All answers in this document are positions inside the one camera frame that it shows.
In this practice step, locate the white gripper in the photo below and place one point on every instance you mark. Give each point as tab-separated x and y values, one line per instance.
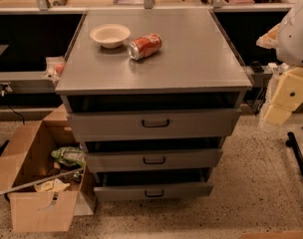
295	39

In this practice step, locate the grey bottom drawer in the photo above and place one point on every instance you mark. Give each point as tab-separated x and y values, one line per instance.
149	185

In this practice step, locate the grey drawer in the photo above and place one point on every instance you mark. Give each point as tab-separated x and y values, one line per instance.
153	159
153	124
149	185

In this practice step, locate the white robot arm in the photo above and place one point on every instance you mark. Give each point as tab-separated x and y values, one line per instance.
287	39

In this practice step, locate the grey metal drawer cabinet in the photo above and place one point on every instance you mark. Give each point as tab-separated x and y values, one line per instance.
194	69

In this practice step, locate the grey middle drawer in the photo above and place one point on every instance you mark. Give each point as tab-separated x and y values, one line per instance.
153	159

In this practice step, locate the grey top drawer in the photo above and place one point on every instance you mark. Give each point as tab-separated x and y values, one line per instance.
153	124

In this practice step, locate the open cardboard box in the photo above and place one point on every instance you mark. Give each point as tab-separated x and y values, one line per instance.
26	158

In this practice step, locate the black chair base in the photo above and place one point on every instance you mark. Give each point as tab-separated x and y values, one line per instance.
292	142

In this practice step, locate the red soda can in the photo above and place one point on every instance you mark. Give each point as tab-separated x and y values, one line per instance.
144	46

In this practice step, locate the white paper bowl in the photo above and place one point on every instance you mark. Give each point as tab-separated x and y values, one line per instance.
110	36

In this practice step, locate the green snack bag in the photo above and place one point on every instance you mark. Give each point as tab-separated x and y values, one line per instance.
69	156

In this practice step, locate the clear plastic bag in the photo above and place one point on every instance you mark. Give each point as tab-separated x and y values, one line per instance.
54	68

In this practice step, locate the yellow crumpled wrapper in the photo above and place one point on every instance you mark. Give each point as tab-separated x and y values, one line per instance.
55	185

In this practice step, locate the grey metal bar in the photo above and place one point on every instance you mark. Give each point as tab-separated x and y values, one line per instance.
39	181

